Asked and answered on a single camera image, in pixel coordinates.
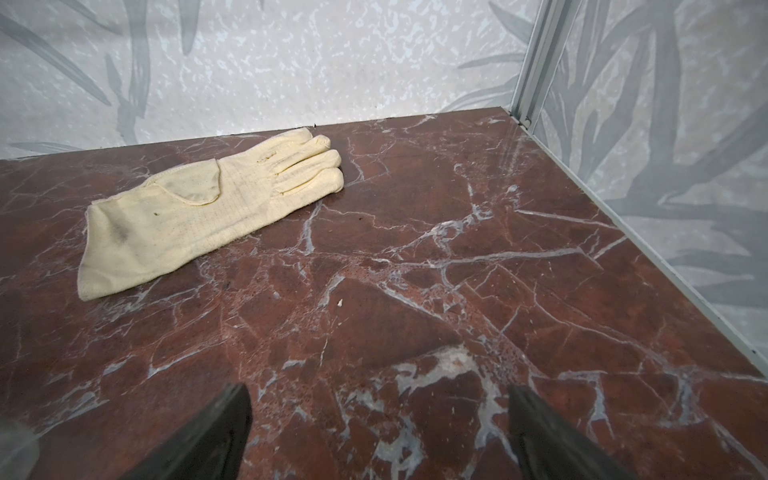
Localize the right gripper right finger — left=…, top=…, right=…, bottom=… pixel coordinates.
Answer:
left=508, top=385, right=636, bottom=480

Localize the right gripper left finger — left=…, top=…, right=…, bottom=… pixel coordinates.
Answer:
left=122, top=383, right=253, bottom=479

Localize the beige work glove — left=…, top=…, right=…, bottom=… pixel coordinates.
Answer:
left=77, top=128, right=344, bottom=301

